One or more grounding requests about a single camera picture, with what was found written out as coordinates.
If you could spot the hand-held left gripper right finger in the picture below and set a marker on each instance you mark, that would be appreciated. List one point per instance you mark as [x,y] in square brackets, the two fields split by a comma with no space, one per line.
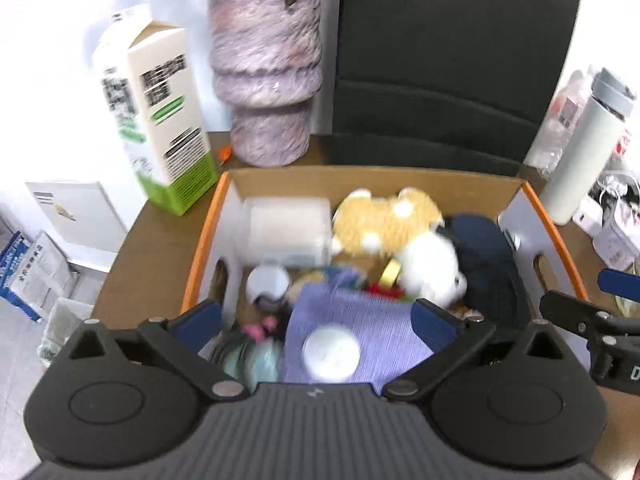
[435,322]

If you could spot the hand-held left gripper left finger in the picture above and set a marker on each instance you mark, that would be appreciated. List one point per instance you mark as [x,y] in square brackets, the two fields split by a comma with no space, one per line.
[200,320]

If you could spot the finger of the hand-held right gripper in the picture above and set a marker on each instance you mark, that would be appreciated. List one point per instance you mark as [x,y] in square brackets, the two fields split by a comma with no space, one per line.
[622,285]
[570,315]

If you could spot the purple cloth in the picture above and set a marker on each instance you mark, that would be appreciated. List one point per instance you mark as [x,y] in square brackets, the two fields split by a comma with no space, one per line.
[385,325]

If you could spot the red and green snack package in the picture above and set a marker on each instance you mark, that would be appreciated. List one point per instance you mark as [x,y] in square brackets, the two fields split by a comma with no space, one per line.
[382,291]

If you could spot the light blue plastic bag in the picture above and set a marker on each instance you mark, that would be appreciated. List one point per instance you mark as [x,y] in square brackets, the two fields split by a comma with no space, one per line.
[255,365]

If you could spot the white round lid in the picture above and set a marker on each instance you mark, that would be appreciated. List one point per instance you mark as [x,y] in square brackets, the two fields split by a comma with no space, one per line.
[331,355]

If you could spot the red cardboard box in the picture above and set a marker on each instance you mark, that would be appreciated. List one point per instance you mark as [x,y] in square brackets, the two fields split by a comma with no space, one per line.
[380,180]

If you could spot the small pink item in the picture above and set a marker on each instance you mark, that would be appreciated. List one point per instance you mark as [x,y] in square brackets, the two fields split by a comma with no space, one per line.
[257,330]

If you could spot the gold tape roll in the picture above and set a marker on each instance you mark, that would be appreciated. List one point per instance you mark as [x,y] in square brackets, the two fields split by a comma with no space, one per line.
[389,272]

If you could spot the small white jar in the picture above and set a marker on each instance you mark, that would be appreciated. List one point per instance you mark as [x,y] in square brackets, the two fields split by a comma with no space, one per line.
[267,282]

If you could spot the dark blue cap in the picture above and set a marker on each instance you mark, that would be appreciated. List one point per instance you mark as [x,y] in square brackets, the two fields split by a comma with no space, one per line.
[485,255]

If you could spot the yellow and white plush toy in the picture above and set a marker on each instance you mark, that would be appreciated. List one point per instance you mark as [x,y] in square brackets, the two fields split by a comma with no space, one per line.
[380,220]

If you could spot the white thermos bottle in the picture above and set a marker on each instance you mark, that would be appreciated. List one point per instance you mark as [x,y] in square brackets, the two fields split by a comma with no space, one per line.
[580,160]

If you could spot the clear plastic bin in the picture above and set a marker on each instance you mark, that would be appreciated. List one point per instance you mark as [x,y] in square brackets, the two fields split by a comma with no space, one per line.
[62,325]

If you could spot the white box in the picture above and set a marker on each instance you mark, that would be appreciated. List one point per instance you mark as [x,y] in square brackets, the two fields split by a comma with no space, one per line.
[80,215]

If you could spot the small orange item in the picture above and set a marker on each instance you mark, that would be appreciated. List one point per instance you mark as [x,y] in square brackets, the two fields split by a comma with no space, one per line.
[225,154]

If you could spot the blue and white bag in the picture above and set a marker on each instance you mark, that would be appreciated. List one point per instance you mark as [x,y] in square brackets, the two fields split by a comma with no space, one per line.
[30,275]

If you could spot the clear plastic bottle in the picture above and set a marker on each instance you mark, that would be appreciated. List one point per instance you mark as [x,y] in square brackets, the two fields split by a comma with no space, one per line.
[560,115]

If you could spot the white and green milk carton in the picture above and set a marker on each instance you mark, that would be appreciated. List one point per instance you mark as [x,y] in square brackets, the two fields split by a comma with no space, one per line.
[165,110]

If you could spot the black chair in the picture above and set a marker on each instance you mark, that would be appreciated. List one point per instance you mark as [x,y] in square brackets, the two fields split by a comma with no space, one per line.
[450,60]

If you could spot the mottled purple vase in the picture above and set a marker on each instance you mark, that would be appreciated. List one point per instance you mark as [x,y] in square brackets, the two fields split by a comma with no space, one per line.
[265,60]

